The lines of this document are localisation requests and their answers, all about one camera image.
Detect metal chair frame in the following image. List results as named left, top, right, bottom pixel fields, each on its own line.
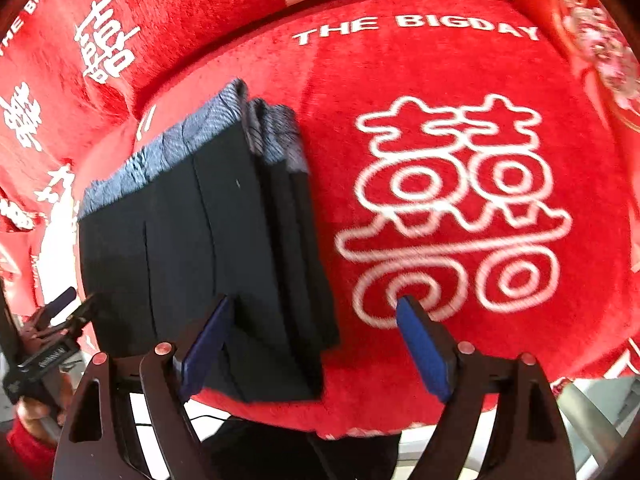
left=554, top=375, right=639, bottom=479

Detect red plush blanket white characters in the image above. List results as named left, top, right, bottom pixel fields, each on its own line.
left=1, top=0, right=639, bottom=438

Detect red sleeve forearm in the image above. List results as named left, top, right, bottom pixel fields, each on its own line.
left=1, top=418, right=56, bottom=480

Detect black pants with grey trim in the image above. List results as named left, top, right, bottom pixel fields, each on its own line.
left=78, top=80, right=338, bottom=403

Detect person's black trousers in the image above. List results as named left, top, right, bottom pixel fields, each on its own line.
left=202, top=417, right=400, bottom=479

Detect person's left hand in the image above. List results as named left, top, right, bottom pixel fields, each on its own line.
left=17, top=316, right=73, bottom=445

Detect red embroidered gold pillow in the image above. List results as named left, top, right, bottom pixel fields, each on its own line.
left=513, top=0, right=639, bottom=134

